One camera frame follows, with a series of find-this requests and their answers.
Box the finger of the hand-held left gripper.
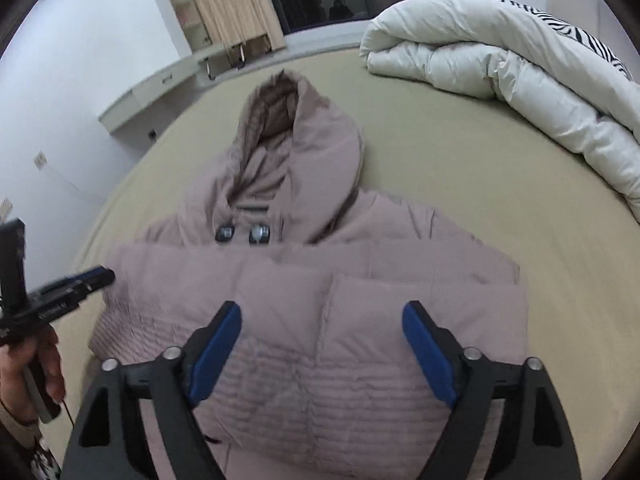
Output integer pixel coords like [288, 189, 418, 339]
[60, 267, 117, 292]

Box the zebra striped blanket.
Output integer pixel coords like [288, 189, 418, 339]
[457, 0, 635, 81]

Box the person's left hand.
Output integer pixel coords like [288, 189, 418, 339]
[0, 325, 67, 426]

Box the pink hooded puffer jacket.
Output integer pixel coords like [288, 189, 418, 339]
[89, 71, 531, 480]

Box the white duvet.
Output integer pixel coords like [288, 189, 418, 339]
[359, 0, 640, 223]

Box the bed with olive sheet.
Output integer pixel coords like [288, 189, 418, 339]
[47, 45, 640, 480]

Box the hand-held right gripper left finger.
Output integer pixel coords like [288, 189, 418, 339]
[61, 301, 243, 480]

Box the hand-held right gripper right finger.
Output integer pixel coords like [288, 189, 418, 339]
[402, 301, 583, 480]

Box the beige curtain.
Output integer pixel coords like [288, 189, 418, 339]
[186, 0, 286, 52]

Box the white wall desk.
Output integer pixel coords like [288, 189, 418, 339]
[98, 41, 273, 148]

